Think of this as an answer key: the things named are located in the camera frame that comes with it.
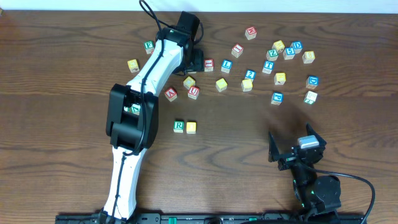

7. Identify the red i block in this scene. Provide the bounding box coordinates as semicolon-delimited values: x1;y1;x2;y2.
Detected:
231;44;244;58
204;58;214;72

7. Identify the blue D block upper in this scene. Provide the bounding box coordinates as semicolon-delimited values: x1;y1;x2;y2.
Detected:
290;41;303;54

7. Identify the red I block centre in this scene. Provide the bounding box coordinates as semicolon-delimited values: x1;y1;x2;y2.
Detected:
204;58;214;72

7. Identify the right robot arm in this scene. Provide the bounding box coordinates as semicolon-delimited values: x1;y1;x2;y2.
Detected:
268;124;341;223

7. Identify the red I block upper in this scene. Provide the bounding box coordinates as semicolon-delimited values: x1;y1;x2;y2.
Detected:
231;44;244;58

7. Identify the red E block top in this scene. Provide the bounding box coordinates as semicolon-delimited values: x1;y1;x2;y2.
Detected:
245;26;257;40

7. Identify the white green Z block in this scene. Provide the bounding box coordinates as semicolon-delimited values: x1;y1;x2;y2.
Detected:
304;91;318;105

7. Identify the yellow block below 2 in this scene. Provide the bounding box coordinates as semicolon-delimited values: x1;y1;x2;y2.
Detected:
241;79;253;92

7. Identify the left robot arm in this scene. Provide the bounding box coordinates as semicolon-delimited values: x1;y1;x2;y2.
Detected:
99;11;204;223

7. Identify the blue d block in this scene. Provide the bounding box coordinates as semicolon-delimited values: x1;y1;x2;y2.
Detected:
306;76;319;89
290;41;303;54

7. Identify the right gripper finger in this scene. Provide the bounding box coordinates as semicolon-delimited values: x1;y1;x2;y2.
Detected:
306;123;325;144
268;132;280;162

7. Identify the green F block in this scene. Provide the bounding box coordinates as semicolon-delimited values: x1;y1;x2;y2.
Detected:
144;40;155;54

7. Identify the blue L block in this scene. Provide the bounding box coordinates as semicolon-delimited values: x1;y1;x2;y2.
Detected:
221;60;233;73

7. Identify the red U block centre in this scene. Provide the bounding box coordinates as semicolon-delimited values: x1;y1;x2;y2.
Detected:
188;86;200;100

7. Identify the green N block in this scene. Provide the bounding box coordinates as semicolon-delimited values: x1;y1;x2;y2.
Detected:
131;104;141;115

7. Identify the green R block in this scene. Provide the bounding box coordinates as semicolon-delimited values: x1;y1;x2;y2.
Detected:
173;121;185;133

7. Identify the blue T block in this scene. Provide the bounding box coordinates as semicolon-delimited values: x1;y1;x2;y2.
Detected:
262;60;274;74

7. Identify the blue 5 block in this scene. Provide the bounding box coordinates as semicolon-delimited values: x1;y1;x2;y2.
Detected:
283;47;295;60

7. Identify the blue block lower right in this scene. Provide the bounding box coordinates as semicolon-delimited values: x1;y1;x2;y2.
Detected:
271;92;284;105

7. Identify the blue 2 block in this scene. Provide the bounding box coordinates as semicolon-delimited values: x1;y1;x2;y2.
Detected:
244;70;256;82

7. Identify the blue D block right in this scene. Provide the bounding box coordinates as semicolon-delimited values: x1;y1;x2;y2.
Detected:
306;76;319;89

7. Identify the yellow 8 block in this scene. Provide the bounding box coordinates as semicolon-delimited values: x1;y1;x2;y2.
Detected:
302;51;315;64

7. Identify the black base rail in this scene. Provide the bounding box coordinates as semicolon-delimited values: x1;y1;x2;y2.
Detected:
55;212;361;224

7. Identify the red A block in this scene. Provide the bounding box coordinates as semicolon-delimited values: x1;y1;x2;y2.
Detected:
165;87;178;102

